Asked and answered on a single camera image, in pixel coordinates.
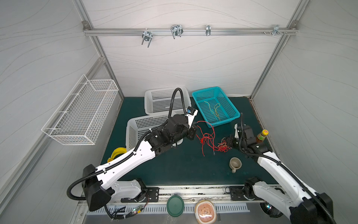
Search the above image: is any red cable bundle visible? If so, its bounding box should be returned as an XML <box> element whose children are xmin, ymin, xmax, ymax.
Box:
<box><xmin>194</xmin><ymin>120</ymin><xmax>233</xmax><ymax>157</ymax></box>

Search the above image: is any yellow cable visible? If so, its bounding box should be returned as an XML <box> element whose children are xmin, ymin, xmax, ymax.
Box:
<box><xmin>204</xmin><ymin>100</ymin><xmax>222</xmax><ymax>121</ymax></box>
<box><xmin>107</xmin><ymin>147</ymin><xmax>128</xmax><ymax>163</ymax></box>

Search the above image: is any white plastic basket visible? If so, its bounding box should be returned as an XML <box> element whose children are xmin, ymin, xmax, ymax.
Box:
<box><xmin>126</xmin><ymin>113</ymin><xmax>168</xmax><ymax>150</ymax></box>
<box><xmin>144</xmin><ymin>87</ymin><xmax>183</xmax><ymax>115</ymax></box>

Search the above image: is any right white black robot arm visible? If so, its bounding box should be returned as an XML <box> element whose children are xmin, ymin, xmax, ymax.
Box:
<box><xmin>226</xmin><ymin>124</ymin><xmax>336</xmax><ymax>224</ymax></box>

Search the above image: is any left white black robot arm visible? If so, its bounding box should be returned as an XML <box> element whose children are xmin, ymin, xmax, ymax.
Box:
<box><xmin>66</xmin><ymin>114</ymin><xmax>197</xmax><ymax>211</ymax></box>

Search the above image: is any brown sauce bottle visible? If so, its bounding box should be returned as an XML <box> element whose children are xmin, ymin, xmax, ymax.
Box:
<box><xmin>256</xmin><ymin>129</ymin><xmax>269</xmax><ymax>143</ymax></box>

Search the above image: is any beige ceramic mug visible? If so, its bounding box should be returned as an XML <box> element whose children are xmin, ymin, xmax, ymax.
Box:
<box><xmin>229</xmin><ymin>157</ymin><xmax>242</xmax><ymax>173</ymax></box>

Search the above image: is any teal plastic basket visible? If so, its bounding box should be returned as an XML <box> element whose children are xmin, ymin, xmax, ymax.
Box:
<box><xmin>192</xmin><ymin>87</ymin><xmax>241</xmax><ymax>128</ymax></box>

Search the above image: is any green round lid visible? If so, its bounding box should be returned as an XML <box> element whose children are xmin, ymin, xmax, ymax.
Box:
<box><xmin>167</xmin><ymin>195</ymin><xmax>185</xmax><ymax>217</ymax></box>

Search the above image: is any pink lidded food container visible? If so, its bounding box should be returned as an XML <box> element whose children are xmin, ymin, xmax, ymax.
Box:
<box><xmin>194</xmin><ymin>200</ymin><xmax>217</xmax><ymax>224</ymax></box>

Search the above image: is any left metal u-bolt clamp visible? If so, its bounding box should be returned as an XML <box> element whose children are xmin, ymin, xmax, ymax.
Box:
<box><xmin>141</xmin><ymin>30</ymin><xmax>153</xmax><ymax>48</ymax></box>

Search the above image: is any metal u-bolt clamp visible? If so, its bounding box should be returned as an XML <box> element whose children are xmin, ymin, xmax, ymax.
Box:
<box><xmin>170</xmin><ymin>24</ymin><xmax>183</xmax><ymax>39</ymax></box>
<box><xmin>141</xmin><ymin>30</ymin><xmax>153</xmax><ymax>48</ymax></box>

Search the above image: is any middle metal u-bolt clamp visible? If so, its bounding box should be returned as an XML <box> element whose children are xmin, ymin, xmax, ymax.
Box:
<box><xmin>170</xmin><ymin>24</ymin><xmax>183</xmax><ymax>39</ymax></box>

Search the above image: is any small metal hook clamp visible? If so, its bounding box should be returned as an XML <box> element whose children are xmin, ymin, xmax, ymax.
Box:
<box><xmin>206</xmin><ymin>25</ymin><xmax>211</xmax><ymax>36</ymax></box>

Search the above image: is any loose wiring harness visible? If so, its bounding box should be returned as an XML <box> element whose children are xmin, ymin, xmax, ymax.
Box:
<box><xmin>104</xmin><ymin>204</ymin><xmax>149</xmax><ymax>220</ymax></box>

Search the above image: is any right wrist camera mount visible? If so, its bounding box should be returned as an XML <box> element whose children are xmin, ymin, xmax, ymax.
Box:
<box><xmin>234</xmin><ymin>124</ymin><xmax>240</xmax><ymax>138</ymax></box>

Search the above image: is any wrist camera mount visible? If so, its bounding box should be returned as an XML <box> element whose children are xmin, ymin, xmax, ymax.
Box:
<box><xmin>234</xmin><ymin>124</ymin><xmax>240</xmax><ymax>138</ymax></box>
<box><xmin>186</xmin><ymin>106</ymin><xmax>198</xmax><ymax>128</ymax></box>

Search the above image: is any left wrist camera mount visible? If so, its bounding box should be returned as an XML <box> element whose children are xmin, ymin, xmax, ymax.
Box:
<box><xmin>186</xmin><ymin>106</ymin><xmax>198</xmax><ymax>128</ymax></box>

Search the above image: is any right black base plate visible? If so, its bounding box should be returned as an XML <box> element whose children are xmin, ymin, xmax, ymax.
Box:
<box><xmin>228</xmin><ymin>185</ymin><xmax>254</xmax><ymax>201</ymax></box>

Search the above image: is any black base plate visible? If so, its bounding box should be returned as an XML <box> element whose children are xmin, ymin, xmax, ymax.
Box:
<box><xmin>228</xmin><ymin>185</ymin><xmax>254</xmax><ymax>201</ymax></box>
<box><xmin>121</xmin><ymin>187</ymin><xmax>159</xmax><ymax>203</ymax></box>

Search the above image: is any yellow coiled cable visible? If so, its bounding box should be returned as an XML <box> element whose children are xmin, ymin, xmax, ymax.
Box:
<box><xmin>107</xmin><ymin>147</ymin><xmax>128</xmax><ymax>163</ymax></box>

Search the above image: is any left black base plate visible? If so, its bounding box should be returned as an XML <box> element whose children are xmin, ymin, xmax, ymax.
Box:
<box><xmin>121</xmin><ymin>187</ymin><xmax>159</xmax><ymax>203</ymax></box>

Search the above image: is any white wire wall basket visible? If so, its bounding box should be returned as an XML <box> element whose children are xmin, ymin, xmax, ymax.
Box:
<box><xmin>42</xmin><ymin>74</ymin><xmax>118</xmax><ymax>146</ymax></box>

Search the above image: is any aluminium cross rail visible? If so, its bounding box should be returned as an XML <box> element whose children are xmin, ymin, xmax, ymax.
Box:
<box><xmin>84</xmin><ymin>27</ymin><xmax>299</xmax><ymax>36</ymax></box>

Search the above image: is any right metal bracket clamp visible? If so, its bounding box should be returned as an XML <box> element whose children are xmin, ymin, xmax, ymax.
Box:
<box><xmin>263</xmin><ymin>25</ymin><xmax>288</xmax><ymax>36</ymax></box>

